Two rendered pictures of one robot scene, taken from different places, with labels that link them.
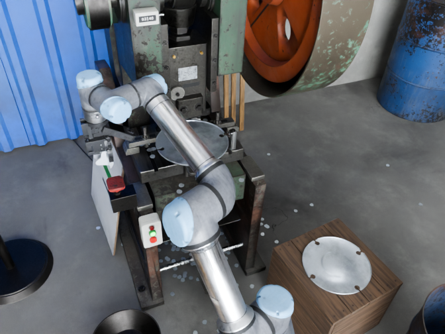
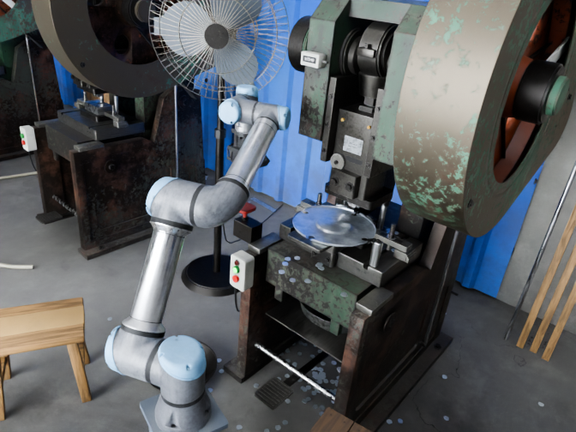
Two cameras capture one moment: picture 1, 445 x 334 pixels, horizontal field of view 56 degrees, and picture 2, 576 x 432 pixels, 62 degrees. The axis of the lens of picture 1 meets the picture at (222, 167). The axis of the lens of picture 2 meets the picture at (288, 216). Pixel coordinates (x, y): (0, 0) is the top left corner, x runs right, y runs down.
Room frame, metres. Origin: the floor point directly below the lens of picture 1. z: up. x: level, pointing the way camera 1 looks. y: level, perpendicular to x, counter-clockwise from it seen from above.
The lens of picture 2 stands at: (0.47, -1.10, 1.55)
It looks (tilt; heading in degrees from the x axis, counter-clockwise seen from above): 27 degrees down; 62
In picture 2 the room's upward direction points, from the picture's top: 6 degrees clockwise
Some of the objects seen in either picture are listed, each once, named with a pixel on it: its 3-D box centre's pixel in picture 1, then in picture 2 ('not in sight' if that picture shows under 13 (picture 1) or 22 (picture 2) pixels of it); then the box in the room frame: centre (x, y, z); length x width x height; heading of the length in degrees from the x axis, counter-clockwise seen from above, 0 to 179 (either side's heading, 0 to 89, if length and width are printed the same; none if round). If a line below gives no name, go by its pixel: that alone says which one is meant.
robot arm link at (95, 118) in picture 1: (95, 112); (244, 125); (1.06, 0.40, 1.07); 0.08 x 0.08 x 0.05
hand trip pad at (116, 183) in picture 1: (116, 189); (244, 215); (1.07, 0.38, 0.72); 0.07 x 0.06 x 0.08; 24
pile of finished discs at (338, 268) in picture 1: (336, 264); not in sight; (1.06, -0.50, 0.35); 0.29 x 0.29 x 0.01
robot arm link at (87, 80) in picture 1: (91, 91); (246, 102); (1.06, 0.40, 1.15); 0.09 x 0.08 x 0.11; 47
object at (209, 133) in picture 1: (192, 141); (333, 225); (1.30, 0.13, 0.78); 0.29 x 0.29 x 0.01
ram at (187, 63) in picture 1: (184, 74); (358, 150); (1.38, 0.16, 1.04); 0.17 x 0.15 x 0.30; 24
